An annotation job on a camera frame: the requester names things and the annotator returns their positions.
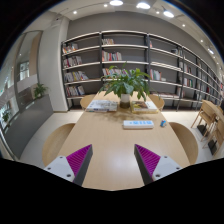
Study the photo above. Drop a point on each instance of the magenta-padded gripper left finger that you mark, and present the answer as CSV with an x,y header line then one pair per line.
x,y
63,166

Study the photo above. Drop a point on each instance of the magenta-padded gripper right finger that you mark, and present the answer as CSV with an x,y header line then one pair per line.
x,y
163,165

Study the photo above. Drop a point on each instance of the round-backed wooden chair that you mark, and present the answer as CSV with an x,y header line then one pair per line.
x,y
158,101
185,141
87,100
56,143

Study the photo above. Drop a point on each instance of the book with photo cover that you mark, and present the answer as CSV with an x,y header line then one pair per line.
x,y
143,105

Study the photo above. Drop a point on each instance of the white magazine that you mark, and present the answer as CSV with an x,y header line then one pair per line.
x,y
101,106

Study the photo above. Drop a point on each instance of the small potted floor plant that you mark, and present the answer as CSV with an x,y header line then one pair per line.
x,y
40,90

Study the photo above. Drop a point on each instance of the green plant in white pot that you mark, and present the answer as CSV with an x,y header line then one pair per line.
x,y
126,85

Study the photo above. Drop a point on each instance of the grey shelf unit with books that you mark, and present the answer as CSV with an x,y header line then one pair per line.
x,y
166,56

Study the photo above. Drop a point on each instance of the ceiling lights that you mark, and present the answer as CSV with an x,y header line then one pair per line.
x,y
143,5

